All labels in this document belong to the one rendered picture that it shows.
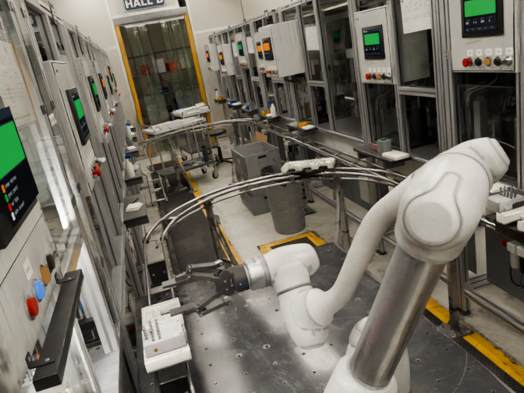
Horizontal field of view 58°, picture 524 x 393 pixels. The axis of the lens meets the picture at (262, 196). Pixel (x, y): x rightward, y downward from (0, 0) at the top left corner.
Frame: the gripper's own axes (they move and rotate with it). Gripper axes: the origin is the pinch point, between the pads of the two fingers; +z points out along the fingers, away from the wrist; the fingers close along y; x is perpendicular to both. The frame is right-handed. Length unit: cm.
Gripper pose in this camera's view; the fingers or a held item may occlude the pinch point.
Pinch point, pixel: (175, 296)
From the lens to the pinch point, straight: 134.8
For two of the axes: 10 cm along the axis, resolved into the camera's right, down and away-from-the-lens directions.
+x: 2.6, 2.5, -9.3
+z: -9.5, 2.5, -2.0
